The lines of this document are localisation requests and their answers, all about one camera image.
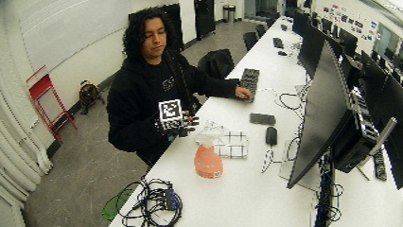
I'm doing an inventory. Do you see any black desktop computer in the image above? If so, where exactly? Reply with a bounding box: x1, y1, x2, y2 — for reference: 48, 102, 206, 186
333, 90, 380, 174

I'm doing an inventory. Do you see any the person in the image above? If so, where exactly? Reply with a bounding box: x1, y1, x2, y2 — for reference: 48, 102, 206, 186
106, 8, 255, 166

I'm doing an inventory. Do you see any orange spray bottle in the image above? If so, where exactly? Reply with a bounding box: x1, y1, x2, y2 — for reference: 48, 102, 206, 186
193, 120, 226, 180

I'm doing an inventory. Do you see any black flat case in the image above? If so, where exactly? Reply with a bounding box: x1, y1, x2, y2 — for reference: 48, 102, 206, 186
249, 112, 277, 127

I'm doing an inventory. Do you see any green plastic object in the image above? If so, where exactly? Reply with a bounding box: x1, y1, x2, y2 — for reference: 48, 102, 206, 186
101, 187, 136, 222

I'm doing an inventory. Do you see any red step ladder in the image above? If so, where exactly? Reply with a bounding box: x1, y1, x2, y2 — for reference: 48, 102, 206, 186
25, 64, 78, 145

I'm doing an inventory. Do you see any bundle of black cables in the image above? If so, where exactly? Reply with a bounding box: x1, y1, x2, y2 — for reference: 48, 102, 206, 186
116, 177, 184, 227

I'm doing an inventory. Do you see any large black monitor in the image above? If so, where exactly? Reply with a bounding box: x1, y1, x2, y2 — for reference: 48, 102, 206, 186
286, 40, 359, 190

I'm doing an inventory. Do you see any black cabinet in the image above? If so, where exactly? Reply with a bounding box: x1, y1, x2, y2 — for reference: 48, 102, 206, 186
193, 0, 217, 41

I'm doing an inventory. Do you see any row of black monitors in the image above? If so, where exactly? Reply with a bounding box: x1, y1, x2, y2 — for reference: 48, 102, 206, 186
291, 9, 360, 61

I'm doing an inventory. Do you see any brown backpack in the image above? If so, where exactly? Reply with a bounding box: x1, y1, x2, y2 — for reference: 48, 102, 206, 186
78, 79, 105, 115

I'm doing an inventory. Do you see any black looped cable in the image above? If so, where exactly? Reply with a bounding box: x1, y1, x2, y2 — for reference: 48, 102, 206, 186
278, 92, 305, 112

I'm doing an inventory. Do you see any white marker cube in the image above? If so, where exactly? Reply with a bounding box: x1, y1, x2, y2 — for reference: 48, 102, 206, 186
157, 98, 185, 131

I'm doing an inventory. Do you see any black office chair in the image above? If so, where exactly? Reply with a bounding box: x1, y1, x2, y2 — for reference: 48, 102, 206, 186
197, 48, 235, 80

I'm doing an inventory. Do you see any grey trash can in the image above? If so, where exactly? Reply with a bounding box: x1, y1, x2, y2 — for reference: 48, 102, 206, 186
222, 4, 238, 24

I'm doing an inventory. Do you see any white dotted cable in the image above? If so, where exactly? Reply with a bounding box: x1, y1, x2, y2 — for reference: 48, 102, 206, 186
259, 148, 277, 174

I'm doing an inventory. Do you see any black power strip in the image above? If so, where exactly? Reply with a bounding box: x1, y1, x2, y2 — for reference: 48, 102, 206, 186
371, 150, 388, 183

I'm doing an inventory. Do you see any black computer mouse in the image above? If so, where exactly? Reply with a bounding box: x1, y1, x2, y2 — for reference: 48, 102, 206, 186
265, 126, 279, 147

